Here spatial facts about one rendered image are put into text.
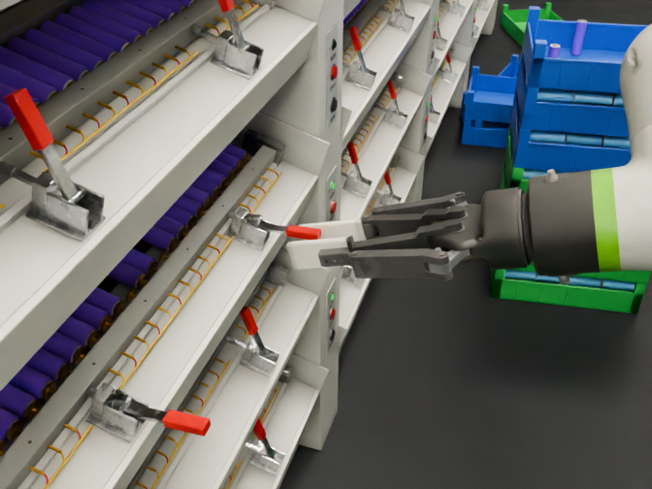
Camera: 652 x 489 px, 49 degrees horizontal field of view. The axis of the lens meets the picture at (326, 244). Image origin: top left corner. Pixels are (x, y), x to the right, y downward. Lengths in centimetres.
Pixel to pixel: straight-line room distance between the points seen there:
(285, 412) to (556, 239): 59
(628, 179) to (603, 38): 89
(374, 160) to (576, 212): 72
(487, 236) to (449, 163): 140
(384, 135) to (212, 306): 78
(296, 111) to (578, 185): 37
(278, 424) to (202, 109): 60
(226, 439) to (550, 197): 44
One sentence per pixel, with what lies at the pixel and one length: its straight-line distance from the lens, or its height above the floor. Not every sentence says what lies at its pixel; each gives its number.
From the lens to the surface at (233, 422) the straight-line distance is 85.
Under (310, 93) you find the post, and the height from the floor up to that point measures 65.
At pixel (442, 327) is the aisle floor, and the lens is 150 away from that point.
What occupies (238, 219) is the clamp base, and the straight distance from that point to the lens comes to 77.
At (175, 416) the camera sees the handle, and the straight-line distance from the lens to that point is 58.
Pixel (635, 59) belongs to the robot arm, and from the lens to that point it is 72.
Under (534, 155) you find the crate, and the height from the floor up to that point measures 35.
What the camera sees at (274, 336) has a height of 35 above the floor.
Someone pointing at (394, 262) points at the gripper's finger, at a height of 59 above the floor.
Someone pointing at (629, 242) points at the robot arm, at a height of 65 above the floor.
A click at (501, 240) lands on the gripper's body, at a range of 66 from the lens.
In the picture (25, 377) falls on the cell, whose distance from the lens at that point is 62.
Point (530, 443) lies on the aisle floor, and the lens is 132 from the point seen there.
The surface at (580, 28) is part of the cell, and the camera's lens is 147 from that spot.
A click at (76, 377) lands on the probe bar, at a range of 61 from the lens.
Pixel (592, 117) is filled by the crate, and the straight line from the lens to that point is 137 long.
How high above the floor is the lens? 100
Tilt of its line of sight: 36 degrees down
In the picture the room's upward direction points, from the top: straight up
